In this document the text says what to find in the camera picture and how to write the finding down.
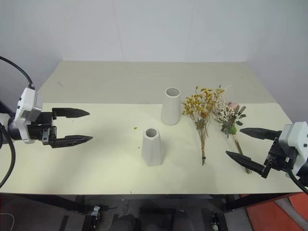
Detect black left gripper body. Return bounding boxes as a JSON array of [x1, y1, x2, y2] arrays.
[[26, 111, 57, 146]]

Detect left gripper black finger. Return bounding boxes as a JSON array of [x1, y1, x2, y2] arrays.
[[52, 107, 90, 120], [49, 135, 94, 149]]

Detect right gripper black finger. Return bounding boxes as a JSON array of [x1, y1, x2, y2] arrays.
[[239, 128, 282, 141], [225, 151, 271, 179]]

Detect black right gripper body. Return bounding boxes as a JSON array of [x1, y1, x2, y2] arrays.
[[263, 137, 299, 178]]

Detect white faceted vase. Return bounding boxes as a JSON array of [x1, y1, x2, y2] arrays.
[[141, 128, 167, 167]]

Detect white round tapered vase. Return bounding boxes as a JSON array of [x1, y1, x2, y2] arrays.
[[160, 87, 182, 126]]

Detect cream table cover sheet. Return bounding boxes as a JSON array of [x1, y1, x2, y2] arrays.
[[0, 103, 304, 195]]

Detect pink and white flower bunch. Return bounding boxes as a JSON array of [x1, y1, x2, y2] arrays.
[[211, 84, 252, 175]]

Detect orange floor mat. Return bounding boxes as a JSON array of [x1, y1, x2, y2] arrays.
[[245, 192, 308, 231]]

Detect yellow dried flower bunch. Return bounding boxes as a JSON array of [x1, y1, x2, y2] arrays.
[[181, 85, 226, 167]]

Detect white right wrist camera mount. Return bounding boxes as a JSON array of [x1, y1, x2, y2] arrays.
[[278, 121, 308, 178]]

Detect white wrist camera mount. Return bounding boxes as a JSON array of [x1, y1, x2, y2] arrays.
[[13, 87, 44, 145], [278, 121, 308, 178]]

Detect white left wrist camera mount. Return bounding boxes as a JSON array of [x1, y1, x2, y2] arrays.
[[13, 87, 44, 145]]

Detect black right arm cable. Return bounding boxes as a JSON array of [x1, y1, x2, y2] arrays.
[[287, 168, 308, 194]]

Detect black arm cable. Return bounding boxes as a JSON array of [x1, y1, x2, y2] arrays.
[[0, 125, 17, 189], [0, 56, 36, 89], [287, 168, 308, 194]]

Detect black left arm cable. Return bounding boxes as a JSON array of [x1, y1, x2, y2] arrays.
[[0, 56, 36, 89], [0, 125, 17, 189]]

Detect black metal table frame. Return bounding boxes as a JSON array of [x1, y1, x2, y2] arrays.
[[0, 192, 304, 215]]

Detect thin white wire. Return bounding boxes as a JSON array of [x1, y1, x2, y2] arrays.
[[0, 212, 15, 231]]

